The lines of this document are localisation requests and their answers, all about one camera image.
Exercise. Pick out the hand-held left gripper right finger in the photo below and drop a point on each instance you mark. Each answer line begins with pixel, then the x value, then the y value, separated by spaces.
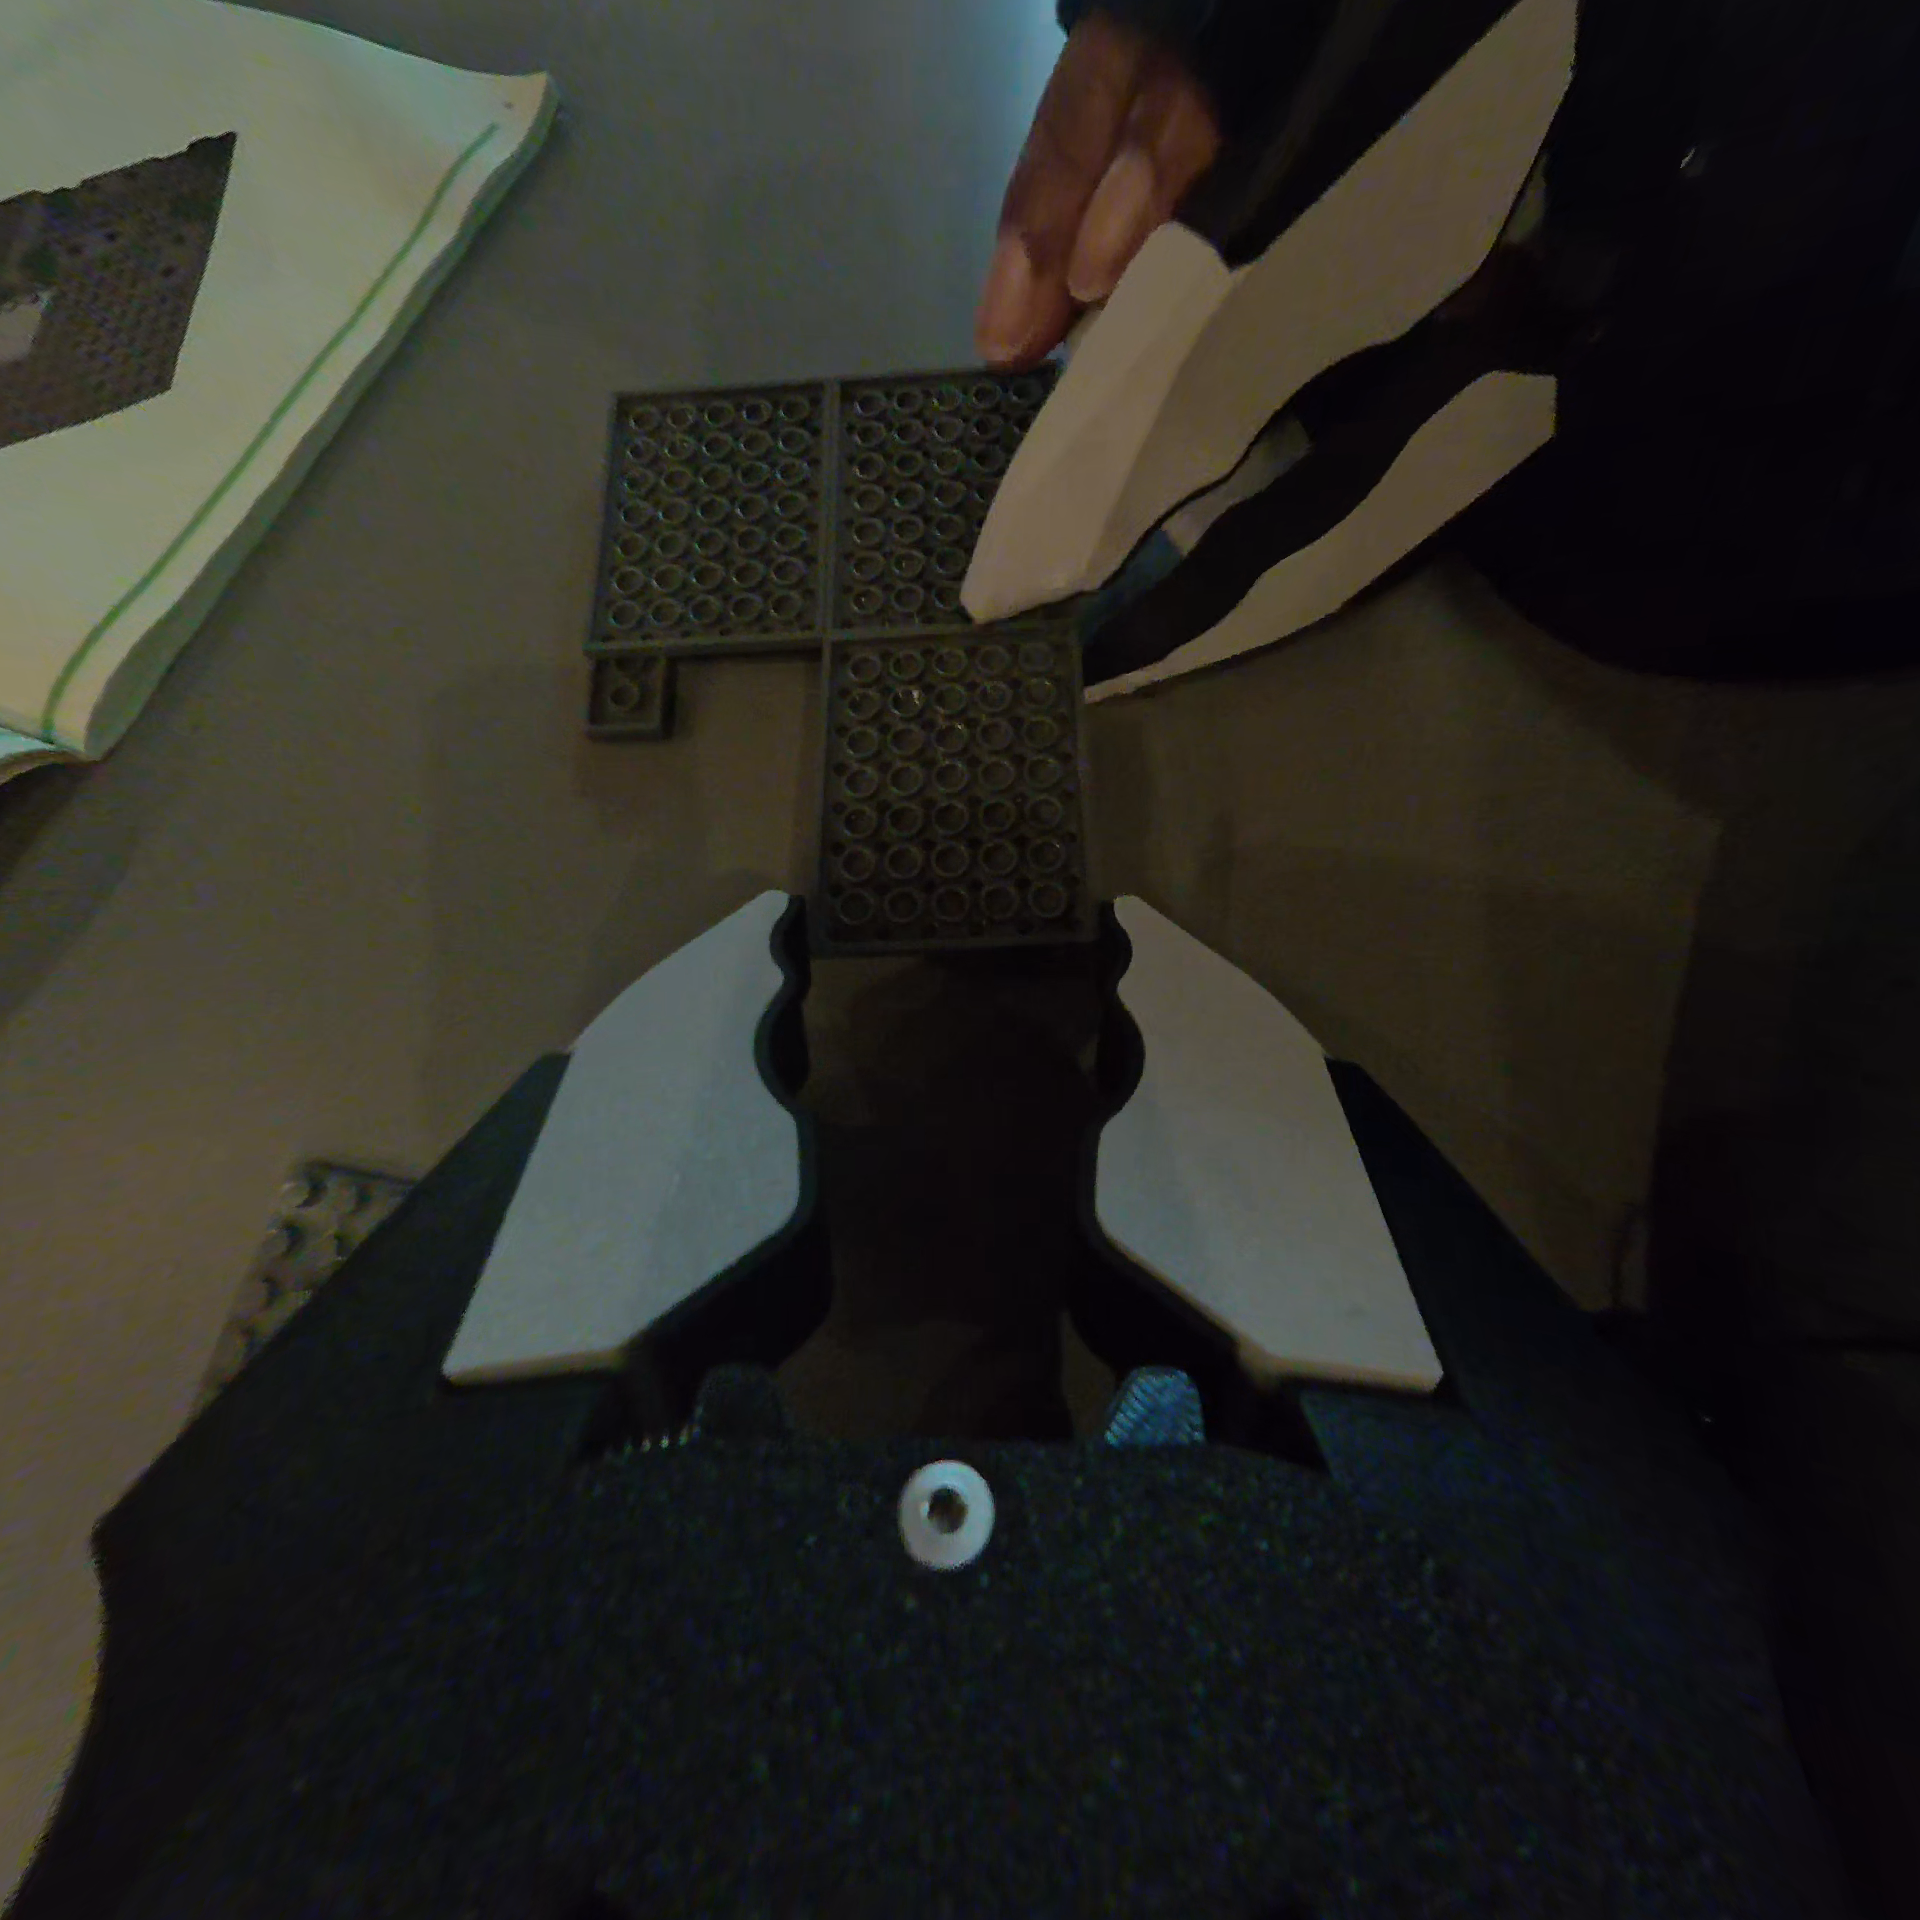
pixel 1244 1202

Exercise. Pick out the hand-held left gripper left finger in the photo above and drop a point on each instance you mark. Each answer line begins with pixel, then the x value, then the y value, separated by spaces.
pixel 646 1186

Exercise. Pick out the grey studded toy plate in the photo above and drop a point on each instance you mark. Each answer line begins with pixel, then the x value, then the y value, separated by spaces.
pixel 308 1245

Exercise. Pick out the instruction booklet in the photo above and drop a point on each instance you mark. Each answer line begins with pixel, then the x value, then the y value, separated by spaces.
pixel 301 375

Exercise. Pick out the grey toy brick plate assembly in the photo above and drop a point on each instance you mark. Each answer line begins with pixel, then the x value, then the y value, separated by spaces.
pixel 720 510

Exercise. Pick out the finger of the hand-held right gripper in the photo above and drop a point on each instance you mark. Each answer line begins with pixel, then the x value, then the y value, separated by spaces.
pixel 1110 452
pixel 1424 480

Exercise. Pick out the person's right hand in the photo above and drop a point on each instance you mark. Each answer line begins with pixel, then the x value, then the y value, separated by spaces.
pixel 1096 166

